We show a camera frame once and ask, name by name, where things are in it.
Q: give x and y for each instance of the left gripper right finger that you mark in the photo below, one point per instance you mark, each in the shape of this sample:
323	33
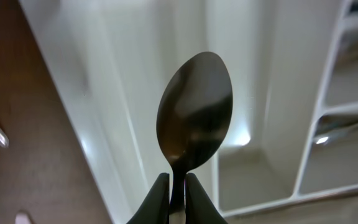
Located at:
199	208

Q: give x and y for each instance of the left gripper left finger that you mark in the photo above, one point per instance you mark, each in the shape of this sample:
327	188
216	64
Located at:
154	208

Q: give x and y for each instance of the pink plastic knife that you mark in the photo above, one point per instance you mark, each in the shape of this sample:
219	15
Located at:
23	218

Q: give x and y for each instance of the white cutlery tray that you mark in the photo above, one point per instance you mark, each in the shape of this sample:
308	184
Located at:
290	62

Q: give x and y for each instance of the large metal spoon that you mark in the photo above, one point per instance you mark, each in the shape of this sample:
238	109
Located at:
332	128

